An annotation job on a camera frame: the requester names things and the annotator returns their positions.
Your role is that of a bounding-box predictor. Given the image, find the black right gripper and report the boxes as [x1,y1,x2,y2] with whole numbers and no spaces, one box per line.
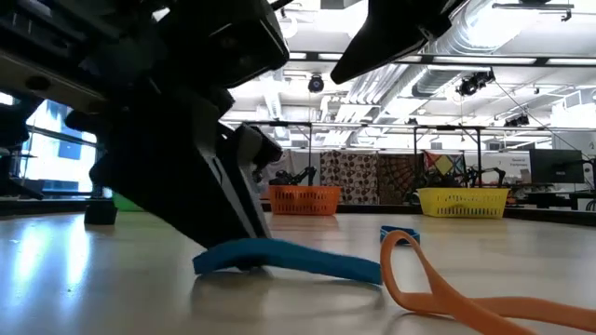
[329,0,469,86]

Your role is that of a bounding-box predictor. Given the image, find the blue rubber band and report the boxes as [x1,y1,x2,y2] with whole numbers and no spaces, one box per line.
[379,224,422,247]
[192,237,384,286]

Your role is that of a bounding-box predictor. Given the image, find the yellow plastic basket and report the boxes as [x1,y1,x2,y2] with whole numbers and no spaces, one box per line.
[417,187,511,220]

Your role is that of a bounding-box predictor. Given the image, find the orange rubber band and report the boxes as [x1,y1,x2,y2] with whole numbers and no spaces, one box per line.
[380,229,596,335]

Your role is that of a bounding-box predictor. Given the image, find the black rubber band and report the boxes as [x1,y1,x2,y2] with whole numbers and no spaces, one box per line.
[84,198,118,226]

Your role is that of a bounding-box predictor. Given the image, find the green plastic basket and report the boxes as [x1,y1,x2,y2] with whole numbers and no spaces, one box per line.
[111,193,145,213]

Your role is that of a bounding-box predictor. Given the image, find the orange plastic basket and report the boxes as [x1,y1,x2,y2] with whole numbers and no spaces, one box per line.
[268,185,343,217]

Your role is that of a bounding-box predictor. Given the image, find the white hanging cloth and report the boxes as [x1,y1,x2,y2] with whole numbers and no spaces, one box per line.
[267,148,322,187]

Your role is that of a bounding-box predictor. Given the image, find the black ceiling spotlight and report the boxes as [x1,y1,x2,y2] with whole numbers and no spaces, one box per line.
[454,68,496,98]
[504,113,532,128]

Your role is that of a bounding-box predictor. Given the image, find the brown dotted hanging cloth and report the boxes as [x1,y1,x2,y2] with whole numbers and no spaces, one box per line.
[319,150,380,206]

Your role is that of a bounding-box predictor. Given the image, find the large window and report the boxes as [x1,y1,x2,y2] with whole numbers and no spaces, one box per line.
[0,90,113,194]

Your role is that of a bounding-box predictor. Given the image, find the dark orange patterned cloth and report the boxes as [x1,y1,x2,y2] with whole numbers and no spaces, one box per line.
[377,153,426,205]

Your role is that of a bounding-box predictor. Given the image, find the colourful quilt cloth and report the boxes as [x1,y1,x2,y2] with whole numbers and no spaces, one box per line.
[422,150,467,188]

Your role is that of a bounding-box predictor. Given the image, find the black background monitor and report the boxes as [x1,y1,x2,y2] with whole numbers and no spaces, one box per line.
[529,148,587,184]

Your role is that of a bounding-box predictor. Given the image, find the black background desk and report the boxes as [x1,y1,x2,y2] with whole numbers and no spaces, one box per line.
[509,180,596,210]

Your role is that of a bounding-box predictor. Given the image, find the black metal frame stand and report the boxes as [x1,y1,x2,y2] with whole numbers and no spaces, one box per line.
[412,123,485,190]
[251,119,314,187]

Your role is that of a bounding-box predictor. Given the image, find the round black ceiling camera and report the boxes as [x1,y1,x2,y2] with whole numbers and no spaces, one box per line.
[306,73,326,94]

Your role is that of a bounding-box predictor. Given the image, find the white ring light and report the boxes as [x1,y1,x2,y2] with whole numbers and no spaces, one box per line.
[278,11,300,40]

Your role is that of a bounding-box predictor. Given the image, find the silver ventilation duct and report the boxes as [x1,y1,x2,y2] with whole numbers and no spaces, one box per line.
[409,0,530,99]

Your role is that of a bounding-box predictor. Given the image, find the black overhead frame beam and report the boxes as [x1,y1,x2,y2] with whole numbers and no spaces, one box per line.
[288,50,596,67]

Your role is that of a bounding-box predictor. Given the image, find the black aluminium table frame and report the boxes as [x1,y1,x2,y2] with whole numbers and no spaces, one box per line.
[0,197,596,228]

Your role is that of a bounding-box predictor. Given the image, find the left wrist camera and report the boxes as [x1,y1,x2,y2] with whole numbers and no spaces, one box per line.
[153,0,291,89]

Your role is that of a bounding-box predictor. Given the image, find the white wall sign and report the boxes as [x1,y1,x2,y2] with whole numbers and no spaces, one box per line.
[481,152,532,183]

